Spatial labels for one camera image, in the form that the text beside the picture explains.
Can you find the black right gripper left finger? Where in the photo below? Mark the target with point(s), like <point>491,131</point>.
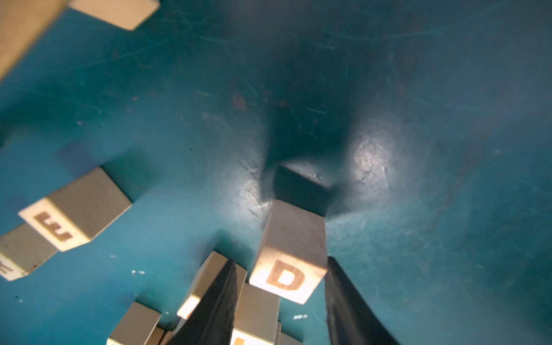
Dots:
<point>212,321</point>

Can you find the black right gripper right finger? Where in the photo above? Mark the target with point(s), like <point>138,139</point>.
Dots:
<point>349,319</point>

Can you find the wooden block letter D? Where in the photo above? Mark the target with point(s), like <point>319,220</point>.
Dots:
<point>292,258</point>

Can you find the wooden block letter E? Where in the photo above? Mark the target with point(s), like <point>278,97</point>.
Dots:
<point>77,213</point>

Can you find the wooden block letter R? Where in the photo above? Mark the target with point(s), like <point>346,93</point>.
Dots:
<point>23,250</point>

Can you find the wooden block right edge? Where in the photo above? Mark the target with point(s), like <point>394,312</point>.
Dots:
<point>256,317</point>

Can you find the plain wooden block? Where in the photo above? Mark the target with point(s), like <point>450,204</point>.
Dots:
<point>201,283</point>

